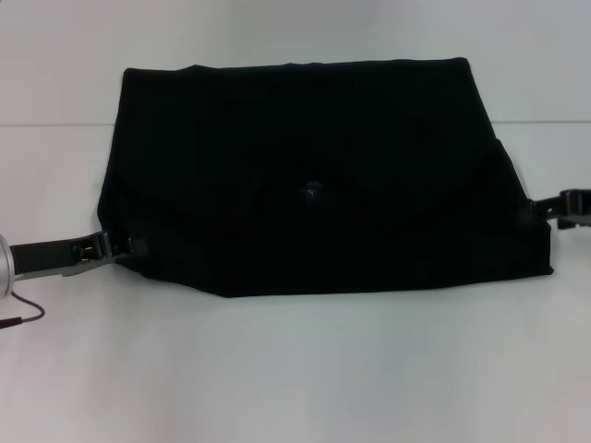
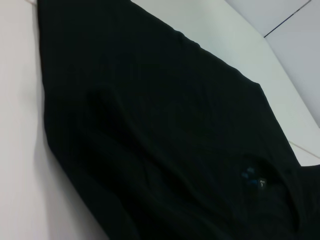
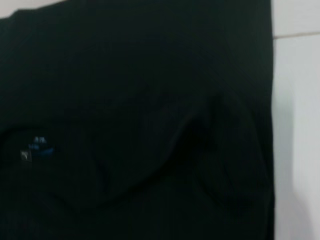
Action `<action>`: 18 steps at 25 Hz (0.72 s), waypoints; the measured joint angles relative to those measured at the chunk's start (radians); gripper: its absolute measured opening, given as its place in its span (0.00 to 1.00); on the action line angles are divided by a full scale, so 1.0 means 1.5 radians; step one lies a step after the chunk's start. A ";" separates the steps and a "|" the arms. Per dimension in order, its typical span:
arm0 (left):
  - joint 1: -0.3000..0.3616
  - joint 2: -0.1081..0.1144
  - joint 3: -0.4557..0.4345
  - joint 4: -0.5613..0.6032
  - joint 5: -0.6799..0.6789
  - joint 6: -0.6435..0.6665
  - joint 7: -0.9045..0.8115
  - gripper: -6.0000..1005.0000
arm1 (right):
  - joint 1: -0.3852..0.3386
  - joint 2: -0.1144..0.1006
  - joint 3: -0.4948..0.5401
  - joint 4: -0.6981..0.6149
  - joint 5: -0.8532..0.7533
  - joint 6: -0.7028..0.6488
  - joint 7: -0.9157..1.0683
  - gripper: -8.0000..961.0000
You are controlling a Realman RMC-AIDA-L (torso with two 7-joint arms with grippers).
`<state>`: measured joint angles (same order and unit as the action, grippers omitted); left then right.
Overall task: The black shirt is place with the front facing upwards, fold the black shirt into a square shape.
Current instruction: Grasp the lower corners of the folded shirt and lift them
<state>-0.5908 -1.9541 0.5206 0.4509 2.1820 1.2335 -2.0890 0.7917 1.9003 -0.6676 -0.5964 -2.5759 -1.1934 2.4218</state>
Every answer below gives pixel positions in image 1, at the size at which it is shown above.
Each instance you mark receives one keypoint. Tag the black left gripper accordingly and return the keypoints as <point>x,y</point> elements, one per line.
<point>41,256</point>

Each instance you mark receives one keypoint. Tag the black shirt with FREE print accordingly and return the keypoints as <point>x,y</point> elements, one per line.
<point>295,161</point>

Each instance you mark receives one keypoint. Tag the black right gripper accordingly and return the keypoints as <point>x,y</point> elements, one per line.
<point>582,207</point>

